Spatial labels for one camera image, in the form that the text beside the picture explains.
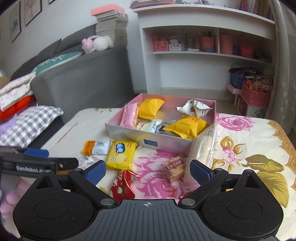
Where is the beige curtain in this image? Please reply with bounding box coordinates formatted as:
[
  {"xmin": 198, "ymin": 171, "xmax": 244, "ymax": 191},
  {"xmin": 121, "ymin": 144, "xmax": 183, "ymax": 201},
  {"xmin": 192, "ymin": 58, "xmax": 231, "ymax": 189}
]
[{"xmin": 265, "ymin": 1, "xmax": 295, "ymax": 134}]

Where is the teal cushion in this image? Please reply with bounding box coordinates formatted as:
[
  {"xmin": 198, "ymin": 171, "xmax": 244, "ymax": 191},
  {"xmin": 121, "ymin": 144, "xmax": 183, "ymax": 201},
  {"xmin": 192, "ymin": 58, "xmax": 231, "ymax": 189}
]
[{"xmin": 32, "ymin": 51, "xmax": 83, "ymax": 75}]

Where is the grey sofa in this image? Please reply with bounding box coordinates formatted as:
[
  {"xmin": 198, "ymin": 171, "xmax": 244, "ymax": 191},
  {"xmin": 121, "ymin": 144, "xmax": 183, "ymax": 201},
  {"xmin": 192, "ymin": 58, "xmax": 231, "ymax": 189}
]
[{"xmin": 9, "ymin": 24, "xmax": 135, "ymax": 126}]

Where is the blue storage bin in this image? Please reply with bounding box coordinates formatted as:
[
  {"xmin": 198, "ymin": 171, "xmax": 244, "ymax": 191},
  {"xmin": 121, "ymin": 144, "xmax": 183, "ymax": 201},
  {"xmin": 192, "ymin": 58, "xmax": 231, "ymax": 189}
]
[{"xmin": 230, "ymin": 73, "xmax": 246, "ymax": 89}]

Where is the white printed storage box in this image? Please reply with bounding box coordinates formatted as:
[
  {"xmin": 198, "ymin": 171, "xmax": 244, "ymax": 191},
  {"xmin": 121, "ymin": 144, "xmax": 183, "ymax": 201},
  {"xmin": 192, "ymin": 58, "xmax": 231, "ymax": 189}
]
[{"xmin": 234, "ymin": 94, "xmax": 267, "ymax": 118}]

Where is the white labelled box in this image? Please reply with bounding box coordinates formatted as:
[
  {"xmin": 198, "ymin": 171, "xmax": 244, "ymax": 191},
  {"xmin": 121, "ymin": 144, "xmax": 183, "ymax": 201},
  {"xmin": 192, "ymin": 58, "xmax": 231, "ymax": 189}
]
[{"xmin": 169, "ymin": 44, "xmax": 182, "ymax": 51}]

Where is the checked grey pillow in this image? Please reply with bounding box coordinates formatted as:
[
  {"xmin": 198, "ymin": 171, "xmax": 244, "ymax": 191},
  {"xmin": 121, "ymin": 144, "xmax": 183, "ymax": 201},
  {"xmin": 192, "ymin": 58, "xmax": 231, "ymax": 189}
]
[{"xmin": 1, "ymin": 106, "xmax": 63, "ymax": 148}]

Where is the stack of grey books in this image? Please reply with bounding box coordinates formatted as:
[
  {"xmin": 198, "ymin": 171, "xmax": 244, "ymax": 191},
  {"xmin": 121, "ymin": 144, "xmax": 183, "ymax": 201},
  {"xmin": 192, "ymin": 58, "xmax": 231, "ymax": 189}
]
[{"xmin": 91, "ymin": 4, "xmax": 128, "ymax": 47}]

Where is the clear long snack bag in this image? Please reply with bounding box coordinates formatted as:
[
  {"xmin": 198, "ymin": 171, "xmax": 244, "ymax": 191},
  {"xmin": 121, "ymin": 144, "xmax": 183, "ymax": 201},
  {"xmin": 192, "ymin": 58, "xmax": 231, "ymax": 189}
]
[{"xmin": 183, "ymin": 121, "xmax": 218, "ymax": 191}]

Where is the white crumpled snack wrapper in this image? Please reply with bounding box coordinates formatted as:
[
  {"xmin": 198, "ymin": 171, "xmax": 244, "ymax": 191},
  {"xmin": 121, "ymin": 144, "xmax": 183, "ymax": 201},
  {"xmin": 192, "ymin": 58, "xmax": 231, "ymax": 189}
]
[{"xmin": 176, "ymin": 99, "xmax": 212, "ymax": 118}]

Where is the pink white plush toy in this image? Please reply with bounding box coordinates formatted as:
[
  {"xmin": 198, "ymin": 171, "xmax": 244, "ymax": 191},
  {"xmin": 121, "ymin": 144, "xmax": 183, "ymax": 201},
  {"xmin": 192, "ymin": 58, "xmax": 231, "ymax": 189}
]
[{"xmin": 82, "ymin": 36, "xmax": 114, "ymax": 54}]

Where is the orange small snack packet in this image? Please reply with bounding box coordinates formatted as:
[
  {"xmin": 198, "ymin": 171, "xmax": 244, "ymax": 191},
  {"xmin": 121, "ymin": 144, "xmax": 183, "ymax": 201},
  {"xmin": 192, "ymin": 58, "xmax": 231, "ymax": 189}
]
[{"xmin": 81, "ymin": 141, "xmax": 95, "ymax": 156}]

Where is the pink cardboard box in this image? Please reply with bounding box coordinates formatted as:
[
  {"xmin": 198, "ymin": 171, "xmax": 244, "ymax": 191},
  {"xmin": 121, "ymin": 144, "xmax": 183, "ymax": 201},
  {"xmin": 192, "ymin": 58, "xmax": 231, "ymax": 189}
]
[{"xmin": 105, "ymin": 93, "xmax": 217, "ymax": 157}]

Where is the red folded blanket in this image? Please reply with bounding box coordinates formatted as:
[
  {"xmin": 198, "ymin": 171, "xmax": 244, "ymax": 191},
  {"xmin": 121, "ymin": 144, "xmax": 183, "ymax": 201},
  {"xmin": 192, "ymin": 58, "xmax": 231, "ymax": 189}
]
[{"xmin": 0, "ymin": 95, "xmax": 35, "ymax": 121}]

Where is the red snack packet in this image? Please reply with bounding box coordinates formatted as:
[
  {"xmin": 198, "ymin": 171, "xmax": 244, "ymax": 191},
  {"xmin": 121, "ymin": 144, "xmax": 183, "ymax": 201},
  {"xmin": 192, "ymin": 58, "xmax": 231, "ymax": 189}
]
[{"xmin": 110, "ymin": 170, "xmax": 140, "ymax": 203}]

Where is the silver white small packet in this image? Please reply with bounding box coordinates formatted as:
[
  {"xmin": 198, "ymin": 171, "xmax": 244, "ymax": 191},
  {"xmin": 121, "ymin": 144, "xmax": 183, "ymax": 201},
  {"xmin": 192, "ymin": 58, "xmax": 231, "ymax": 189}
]
[{"xmin": 91, "ymin": 139, "xmax": 111, "ymax": 155}]

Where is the pale yellow snack packet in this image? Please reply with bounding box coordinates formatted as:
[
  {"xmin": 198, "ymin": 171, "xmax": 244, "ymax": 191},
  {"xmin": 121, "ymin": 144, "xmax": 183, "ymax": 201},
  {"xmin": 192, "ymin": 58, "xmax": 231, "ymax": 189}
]
[{"xmin": 136, "ymin": 120, "xmax": 162, "ymax": 133}]

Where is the pink floor basket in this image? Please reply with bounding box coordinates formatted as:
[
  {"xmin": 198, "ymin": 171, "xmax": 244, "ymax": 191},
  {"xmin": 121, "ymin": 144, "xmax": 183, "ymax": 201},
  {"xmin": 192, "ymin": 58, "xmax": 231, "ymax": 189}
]
[{"xmin": 242, "ymin": 83, "xmax": 271, "ymax": 107}]

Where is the white bookshelf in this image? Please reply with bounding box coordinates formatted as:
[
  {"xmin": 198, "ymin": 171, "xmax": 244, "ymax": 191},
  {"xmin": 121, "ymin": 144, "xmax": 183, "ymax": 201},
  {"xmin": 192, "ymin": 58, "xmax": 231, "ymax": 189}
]
[{"xmin": 130, "ymin": 1, "xmax": 275, "ymax": 100}]

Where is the orange yellow snack packet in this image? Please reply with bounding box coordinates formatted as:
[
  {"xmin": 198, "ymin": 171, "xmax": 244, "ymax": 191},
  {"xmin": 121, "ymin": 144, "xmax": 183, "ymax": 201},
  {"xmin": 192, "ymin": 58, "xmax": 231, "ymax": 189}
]
[{"xmin": 163, "ymin": 115, "xmax": 209, "ymax": 140}]

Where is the yellow pillow snack bag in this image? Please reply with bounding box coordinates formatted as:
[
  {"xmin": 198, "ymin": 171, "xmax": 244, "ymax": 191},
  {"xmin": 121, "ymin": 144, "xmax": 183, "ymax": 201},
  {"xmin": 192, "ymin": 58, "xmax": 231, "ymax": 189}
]
[{"xmin": 138, "ymin": 98, "xmax": 165, "ymax": 121}]

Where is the pink perforated pen basket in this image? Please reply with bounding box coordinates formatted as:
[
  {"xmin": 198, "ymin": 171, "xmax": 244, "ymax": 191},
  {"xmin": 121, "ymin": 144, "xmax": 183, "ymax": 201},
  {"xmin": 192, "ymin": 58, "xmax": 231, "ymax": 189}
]
[{"xmin": 154, "ymin": 40, "xmax": 169, "ymax": 52}]

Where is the small brown cookie packet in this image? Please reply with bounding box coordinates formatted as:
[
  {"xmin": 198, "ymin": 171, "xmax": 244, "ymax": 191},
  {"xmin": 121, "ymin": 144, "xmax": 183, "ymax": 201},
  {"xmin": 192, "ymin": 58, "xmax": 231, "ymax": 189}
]
[{"xmin": 161, "ymin": 155, "xmax": 186, "ymax": 182}]

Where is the pink snack packet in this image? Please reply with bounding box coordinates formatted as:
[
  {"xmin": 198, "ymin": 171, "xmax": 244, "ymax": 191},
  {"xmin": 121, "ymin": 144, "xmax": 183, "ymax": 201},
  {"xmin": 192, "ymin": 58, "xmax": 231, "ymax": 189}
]
[{"xmin": 120, "ymin": 103, "xmax": 138, "ymax": 128}]

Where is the yellow blue logo snack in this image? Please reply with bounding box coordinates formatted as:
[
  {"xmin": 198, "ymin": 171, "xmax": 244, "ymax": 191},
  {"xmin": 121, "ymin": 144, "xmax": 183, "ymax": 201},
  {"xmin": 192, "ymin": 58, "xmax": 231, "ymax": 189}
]
[{"xmin": 106, "ymin": 140, "xmax": 138, "ymax": 171}]

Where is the red small basket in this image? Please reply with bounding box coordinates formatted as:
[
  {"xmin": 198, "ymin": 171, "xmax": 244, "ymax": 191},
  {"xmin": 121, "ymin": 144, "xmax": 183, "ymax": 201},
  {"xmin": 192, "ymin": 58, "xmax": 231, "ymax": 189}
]
[{"xmin": 240, "ymin": 45, "xmax": 253, "ymax": 58}]

